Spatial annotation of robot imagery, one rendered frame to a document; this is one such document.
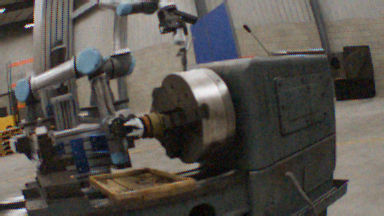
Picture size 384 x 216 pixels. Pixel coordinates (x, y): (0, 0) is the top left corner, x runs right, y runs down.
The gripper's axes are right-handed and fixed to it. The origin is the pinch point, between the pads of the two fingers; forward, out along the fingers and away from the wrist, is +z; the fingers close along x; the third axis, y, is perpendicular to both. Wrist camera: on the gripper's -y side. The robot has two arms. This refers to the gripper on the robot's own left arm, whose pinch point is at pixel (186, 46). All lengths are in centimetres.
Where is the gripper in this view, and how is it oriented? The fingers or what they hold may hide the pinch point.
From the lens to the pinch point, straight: 172.5
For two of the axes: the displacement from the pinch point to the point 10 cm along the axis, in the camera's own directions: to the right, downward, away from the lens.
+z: 3.0, 9.3, -2.2
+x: 4.1, -3.3, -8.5
